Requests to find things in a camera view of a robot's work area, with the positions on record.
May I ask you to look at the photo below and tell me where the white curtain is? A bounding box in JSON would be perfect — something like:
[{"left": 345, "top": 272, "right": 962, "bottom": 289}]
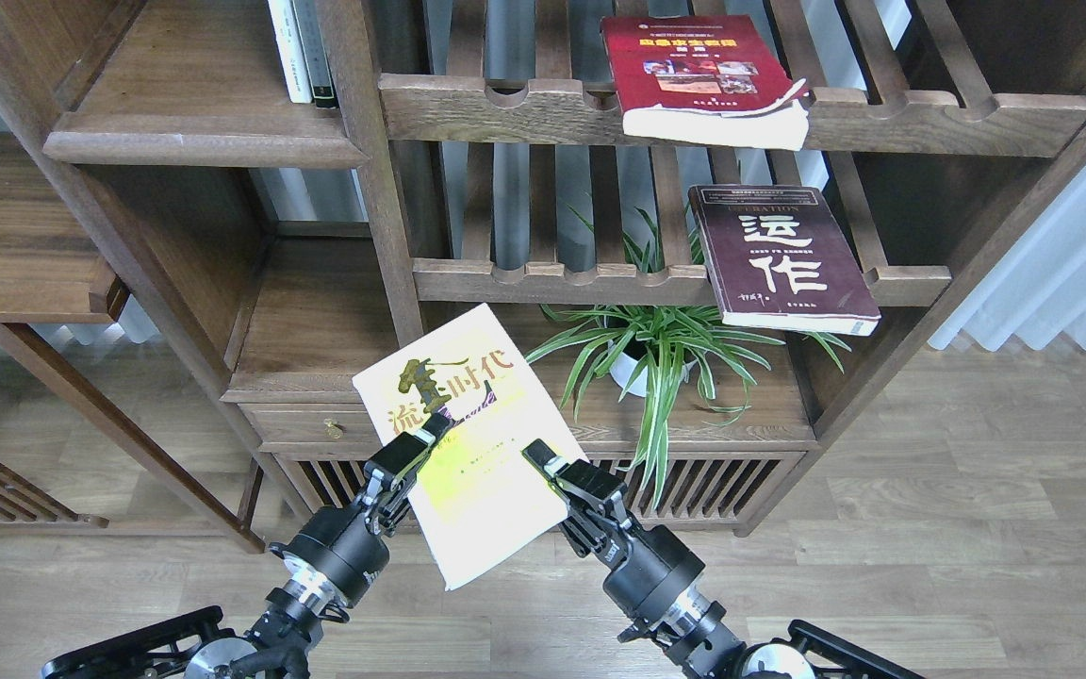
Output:
[{"left": 930, "top": 167, "right": 1086, "bottom": 351}]

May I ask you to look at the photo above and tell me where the dark brown book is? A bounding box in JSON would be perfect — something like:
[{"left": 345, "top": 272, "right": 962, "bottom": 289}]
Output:
[{"left": 689, "top": 184, "right": 880, "bottom": 337}]

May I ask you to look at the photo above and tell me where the green spider plant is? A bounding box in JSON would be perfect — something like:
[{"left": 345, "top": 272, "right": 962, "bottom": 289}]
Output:
[{"left": 525, "top": 206, "right": 853, "bottom": 510}]

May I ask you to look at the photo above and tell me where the yellow green book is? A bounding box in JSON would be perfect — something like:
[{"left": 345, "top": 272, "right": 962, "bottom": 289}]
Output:
[{"left": 353, "top": 305, "right": 584, "bottom": 589}]

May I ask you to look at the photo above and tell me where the dark wooden bookshelf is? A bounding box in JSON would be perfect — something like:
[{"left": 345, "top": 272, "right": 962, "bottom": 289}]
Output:
[{"left": 0, "top": 1, "right": 1086, "bottom": 535}]

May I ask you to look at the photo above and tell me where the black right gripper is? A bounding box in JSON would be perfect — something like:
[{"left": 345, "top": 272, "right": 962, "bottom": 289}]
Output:
[{"left": 522, "top": 439, "right": 706, "bottom": 626}]

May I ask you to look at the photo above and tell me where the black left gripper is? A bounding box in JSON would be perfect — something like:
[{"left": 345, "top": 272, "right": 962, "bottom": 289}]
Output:
[{"left": 290, "top": 411, "right": 455, "bottom": 609}]

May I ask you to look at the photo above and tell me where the red book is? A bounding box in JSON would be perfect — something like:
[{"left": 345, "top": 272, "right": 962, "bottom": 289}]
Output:
[{"left": 601, "top": 14, "right": 809, "bottom": 151}]

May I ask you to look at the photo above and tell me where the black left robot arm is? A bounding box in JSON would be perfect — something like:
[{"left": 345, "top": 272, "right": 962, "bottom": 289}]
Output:
[{"left": 41, "top": 413, "right": 453, "bottom": 678}]

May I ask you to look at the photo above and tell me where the wooden side table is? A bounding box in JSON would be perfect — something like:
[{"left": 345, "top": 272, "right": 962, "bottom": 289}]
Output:
[{"left": 0, "top": 133, "right": 264, "bottom": 552}]

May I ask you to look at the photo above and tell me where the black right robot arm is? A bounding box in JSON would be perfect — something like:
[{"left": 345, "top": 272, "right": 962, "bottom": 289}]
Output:
[{"left": 525, "top": 439, "right": 917, "bottom": 678}]

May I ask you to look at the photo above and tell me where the grey black upright book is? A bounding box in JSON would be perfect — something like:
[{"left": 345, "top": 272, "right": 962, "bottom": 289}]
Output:
[{"left": 292, "top": 0, "right": 337, "bottom": 110}]

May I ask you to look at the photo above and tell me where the white upright book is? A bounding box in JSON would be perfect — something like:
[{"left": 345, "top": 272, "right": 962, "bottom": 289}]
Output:
[{"left": 268, "top": 0, "right": 313, "bottom": 104}]

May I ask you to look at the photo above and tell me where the white plant pot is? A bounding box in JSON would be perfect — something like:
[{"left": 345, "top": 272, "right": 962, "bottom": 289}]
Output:
[{"left": 602, "top": 319, "right": 697, "bottom": 404}]

